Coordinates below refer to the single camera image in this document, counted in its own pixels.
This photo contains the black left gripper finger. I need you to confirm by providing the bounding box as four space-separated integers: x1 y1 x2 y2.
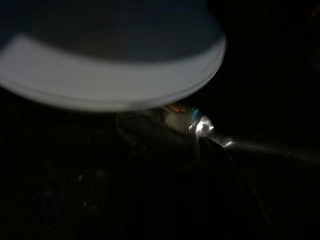
197 136 273 240

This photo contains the steel spoon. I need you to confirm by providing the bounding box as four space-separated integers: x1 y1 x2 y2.
161 103 320 166

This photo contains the translucent white food cover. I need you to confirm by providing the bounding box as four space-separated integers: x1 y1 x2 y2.
0 0 227 113

